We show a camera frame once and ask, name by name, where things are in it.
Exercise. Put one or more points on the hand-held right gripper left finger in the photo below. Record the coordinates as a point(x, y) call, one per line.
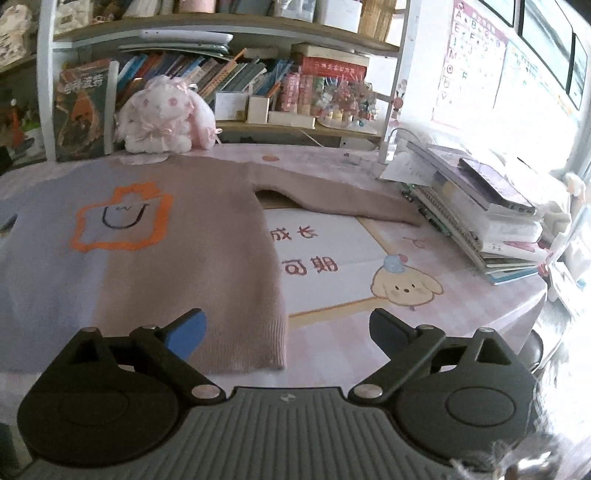
point(187, 333)

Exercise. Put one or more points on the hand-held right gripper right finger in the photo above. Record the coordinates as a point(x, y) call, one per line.
point(385, 331)

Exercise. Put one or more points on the lavender and tan knit sweater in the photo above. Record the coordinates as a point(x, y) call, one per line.
point(207, 230)

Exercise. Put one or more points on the pink checkered cartoon desk mat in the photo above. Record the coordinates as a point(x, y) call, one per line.
point(415, 323)

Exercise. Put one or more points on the stack of books and notebooks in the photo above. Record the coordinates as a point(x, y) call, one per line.
point(466, 221)

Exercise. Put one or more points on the purple cased tablet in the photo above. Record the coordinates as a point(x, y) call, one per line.
point(496, 184)

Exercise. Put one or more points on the white and pink plush bunny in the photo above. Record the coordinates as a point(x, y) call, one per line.
point(159, 115)

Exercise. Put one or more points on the white note card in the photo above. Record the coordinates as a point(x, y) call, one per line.
point(231, 106)

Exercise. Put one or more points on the low white box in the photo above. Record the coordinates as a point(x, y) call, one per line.
point(291, 120)

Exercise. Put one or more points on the white pen holder box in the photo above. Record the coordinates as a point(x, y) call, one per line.
point(257, 108)

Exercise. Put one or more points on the row of small colourful figurines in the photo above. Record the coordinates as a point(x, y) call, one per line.
point(332, 99)

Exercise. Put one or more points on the small beige plush toy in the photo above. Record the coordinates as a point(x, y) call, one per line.
point(575, 184)

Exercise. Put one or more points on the large dark illustrated book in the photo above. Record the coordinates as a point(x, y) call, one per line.
point(83, 115)

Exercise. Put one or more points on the row of colourful books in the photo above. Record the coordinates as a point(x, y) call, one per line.
point(207, 74)

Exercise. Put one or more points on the red box on shelf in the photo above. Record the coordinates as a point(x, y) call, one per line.
point(334, 69)

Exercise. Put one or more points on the orange toy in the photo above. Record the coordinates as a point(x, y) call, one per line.
point(15, 120)

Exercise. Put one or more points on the white tablet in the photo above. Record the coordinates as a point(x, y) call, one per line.
point(184, 38)

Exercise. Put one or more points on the brown woven bamboo stack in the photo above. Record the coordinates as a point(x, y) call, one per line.
point(378, 18)

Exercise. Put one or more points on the white storage box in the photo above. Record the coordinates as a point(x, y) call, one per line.
point(339, 14)

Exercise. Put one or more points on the pink case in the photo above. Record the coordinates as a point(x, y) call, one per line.
point(197, 5)

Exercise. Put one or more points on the window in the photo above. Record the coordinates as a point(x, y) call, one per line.
point(545, 41)

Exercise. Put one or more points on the white frame wooden shelf unit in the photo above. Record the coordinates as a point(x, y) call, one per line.
point(397, 69)

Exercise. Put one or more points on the alphabet wall poster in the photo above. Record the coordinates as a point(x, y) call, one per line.
point(466, 60)

